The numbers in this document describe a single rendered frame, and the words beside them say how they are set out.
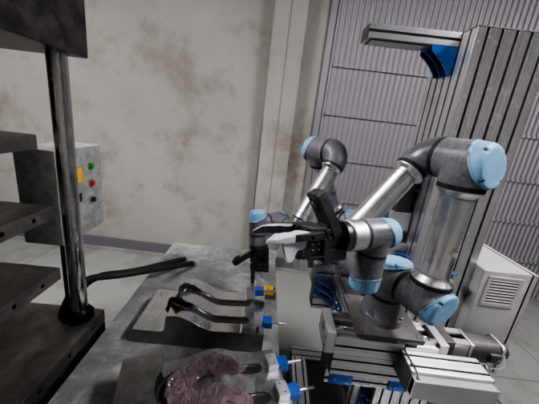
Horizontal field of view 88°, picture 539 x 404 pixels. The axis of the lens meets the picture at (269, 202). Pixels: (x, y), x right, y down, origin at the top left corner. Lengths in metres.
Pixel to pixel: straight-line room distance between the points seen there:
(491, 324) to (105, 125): 3.51
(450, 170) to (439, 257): 0.24
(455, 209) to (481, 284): 0.54
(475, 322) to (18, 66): 4.27
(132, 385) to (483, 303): 1.25
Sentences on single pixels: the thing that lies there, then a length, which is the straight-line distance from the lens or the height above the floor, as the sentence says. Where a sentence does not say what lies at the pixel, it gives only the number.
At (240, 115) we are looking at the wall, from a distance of 3.06.
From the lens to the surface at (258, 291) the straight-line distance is 1.30.
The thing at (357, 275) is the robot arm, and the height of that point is 1.33.
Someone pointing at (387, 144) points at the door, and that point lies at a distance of 3.19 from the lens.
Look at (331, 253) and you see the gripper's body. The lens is 0.64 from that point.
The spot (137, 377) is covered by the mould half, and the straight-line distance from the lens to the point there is 1.04.
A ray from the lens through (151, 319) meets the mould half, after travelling 1.29.
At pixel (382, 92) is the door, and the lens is 3.16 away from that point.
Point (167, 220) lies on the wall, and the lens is 3.49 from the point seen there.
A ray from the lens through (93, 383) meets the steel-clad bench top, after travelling 1.21.
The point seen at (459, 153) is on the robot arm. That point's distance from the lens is 0.86.
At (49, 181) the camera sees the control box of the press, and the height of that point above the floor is 1.35.
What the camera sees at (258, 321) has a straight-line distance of 1.19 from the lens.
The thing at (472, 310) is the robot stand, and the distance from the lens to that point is 1.41.
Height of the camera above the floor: 1.67
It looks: 16 degrees down
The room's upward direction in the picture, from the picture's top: 7 degrees clockwise
